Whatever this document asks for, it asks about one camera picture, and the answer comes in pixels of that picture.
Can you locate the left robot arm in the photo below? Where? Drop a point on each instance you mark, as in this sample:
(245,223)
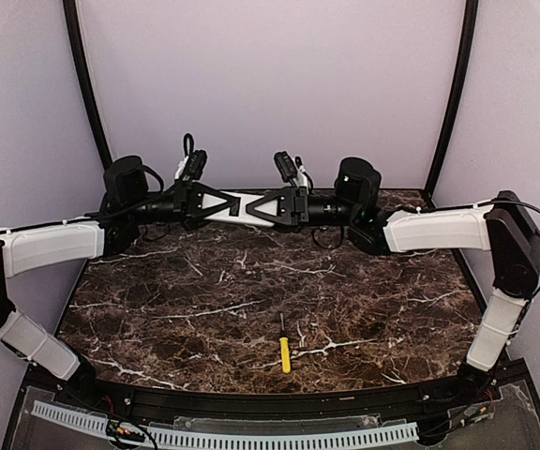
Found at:
(128,203)

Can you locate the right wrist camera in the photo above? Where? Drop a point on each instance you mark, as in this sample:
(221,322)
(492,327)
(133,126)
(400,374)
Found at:
(293,171)

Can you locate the yellow handled screwdriver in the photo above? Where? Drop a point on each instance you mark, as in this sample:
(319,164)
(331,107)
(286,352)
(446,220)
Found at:
(285,358)

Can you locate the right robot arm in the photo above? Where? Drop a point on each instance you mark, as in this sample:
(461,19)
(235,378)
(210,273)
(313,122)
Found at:
(502,226)

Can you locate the black frame post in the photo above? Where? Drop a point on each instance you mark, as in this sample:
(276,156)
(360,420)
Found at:
(457,85)
(75,39)

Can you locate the black frame post left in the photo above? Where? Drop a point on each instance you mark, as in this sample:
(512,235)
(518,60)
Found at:
(75,39)

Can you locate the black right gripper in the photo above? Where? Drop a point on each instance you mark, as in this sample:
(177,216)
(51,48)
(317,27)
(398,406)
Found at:
(299,206)

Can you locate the black front table rail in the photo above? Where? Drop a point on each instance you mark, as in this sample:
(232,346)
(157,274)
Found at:
(421,400)

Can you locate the white remote control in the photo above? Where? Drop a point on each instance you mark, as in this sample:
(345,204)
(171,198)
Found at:
(242,217)

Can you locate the white slotted cable duct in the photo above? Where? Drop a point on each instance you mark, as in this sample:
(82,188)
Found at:
(354,432)

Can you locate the black frame post right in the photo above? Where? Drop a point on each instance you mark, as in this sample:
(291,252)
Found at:
(457,85)

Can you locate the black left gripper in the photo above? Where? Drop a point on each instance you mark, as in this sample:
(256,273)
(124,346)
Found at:
(184,202)

